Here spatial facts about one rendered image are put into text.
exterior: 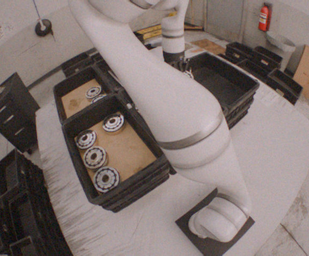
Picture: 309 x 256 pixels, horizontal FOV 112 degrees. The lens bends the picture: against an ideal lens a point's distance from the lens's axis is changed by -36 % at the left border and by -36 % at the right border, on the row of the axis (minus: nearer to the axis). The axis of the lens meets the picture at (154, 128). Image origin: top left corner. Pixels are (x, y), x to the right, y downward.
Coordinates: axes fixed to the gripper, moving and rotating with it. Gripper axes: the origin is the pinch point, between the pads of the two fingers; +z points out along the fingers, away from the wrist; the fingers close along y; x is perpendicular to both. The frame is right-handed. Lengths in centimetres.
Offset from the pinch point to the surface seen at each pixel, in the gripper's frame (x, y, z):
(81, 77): 58, -28, 12
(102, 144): 5.7, -35.3, 17.7
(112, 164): -5.8, -35.7, 17.7
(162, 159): -20.0, -21.2, 7.6
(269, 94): -21, 73, 30
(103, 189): -14.3, -43.1, 14.9
